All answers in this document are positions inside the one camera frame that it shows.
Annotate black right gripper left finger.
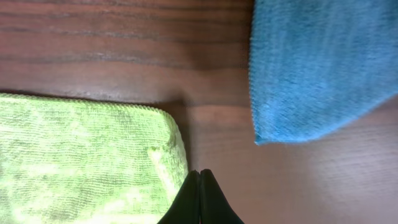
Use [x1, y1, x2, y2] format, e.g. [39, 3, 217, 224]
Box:
[158, 170, 200, 224]

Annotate blue microfiber cloth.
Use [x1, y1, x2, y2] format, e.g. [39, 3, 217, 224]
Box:
[249, 0, 397, 145]

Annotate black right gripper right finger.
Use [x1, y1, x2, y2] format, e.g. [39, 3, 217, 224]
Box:
[200, 169, 244, 224]

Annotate light green microfiber cloth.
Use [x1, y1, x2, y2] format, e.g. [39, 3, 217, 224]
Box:
[1, 93, 188, 223]

